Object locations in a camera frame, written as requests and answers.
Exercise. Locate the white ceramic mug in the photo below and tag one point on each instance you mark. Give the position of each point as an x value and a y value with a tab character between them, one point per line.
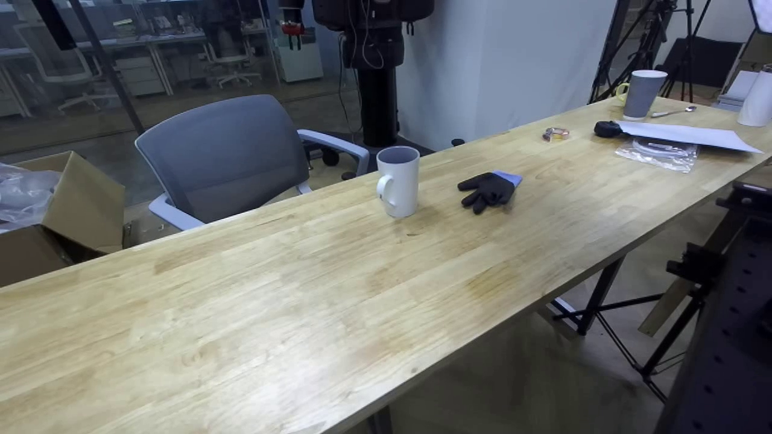
402	185

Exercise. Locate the grey paper cup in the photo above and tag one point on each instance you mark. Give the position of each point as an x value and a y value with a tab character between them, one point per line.
646	93

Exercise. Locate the black work glove blue cuff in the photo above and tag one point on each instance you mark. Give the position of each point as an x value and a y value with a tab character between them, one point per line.
485	191

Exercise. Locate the grey mesh office chair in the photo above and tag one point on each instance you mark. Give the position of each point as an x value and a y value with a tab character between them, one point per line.
218	152

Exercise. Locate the white machine with red part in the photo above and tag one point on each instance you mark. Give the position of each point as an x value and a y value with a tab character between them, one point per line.
298	56

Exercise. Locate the small tape roll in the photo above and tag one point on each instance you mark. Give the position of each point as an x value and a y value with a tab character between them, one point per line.
557	134

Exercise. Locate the distant office chair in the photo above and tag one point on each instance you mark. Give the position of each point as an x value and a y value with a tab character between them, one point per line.
230	63

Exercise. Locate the black folding table legs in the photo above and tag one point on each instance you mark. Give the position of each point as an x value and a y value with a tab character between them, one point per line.
600	292

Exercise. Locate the small black oval object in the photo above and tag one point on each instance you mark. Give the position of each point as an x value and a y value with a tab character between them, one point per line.
606	128

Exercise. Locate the flat clear plastic bag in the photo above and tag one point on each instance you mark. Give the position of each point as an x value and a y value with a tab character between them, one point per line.
659	155

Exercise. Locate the black tripod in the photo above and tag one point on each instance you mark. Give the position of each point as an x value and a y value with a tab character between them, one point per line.
616	48

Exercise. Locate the brown cardboard box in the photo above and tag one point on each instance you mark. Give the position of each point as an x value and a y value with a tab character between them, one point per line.
89	200

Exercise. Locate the wooden strip with clamp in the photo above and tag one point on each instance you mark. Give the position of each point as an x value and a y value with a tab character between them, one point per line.
684	285

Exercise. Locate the silver pen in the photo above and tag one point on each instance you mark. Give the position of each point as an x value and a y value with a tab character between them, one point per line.
674	111

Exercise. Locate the white paper sheets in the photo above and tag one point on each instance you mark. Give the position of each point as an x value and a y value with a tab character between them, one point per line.
690	135

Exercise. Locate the black slanted pole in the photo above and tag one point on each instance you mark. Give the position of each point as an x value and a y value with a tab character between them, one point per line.
105	68

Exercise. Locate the crumpled clear plastic bag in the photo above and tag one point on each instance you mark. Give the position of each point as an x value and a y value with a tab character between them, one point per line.
25	196

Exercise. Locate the black optical breadboard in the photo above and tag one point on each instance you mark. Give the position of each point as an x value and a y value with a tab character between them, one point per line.
731	339

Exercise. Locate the white paper roll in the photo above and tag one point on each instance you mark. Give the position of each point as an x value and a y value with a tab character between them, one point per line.
759	99

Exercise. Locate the black pedestal stand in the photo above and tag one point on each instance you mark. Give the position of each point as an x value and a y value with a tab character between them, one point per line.
377	105

